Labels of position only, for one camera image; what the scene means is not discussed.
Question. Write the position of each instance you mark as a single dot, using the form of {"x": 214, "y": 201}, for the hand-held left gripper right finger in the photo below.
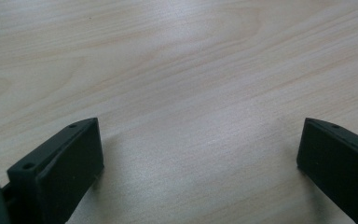
{"x": 338, "y": 165}

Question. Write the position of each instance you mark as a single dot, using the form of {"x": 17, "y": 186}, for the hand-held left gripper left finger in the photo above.
{"x": 59, "y": 174}

